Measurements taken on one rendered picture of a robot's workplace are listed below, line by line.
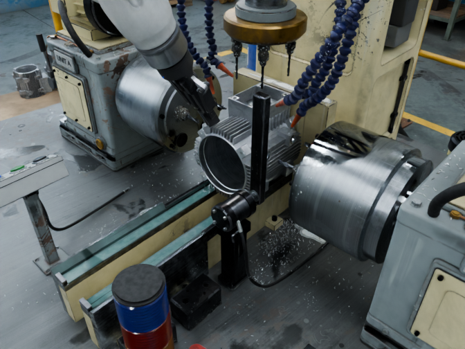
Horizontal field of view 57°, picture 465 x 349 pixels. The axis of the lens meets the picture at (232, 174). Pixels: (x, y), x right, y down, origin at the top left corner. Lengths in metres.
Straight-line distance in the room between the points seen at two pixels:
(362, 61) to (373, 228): 0.43
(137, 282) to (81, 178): 0.94
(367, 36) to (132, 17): 0.54
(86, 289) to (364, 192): 0.60
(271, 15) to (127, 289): 0.62
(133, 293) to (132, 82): 0.80
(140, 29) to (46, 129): 1.01
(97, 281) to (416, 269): 0.63
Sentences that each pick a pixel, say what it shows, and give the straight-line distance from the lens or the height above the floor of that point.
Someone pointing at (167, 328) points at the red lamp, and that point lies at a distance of 0.56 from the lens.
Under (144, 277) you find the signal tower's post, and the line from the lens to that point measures 0.51.
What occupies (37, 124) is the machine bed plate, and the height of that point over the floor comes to 0.80.
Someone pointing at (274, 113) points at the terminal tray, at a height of 1.12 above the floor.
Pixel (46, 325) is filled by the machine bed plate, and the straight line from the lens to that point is 1.05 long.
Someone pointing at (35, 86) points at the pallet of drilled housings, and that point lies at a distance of 3.59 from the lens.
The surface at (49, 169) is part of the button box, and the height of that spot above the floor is 1.06.
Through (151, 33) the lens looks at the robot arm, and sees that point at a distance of 0.80.
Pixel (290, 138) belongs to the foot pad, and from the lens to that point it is 1.04.
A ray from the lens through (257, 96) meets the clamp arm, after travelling 0.81.
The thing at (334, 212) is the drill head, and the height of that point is 1.07.
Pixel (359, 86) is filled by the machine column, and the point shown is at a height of 1.16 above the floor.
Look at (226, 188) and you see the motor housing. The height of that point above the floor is 0.94.
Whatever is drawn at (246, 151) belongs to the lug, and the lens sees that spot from 0.96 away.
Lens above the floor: 1.60
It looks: 36 degrees down
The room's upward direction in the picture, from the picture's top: straight up
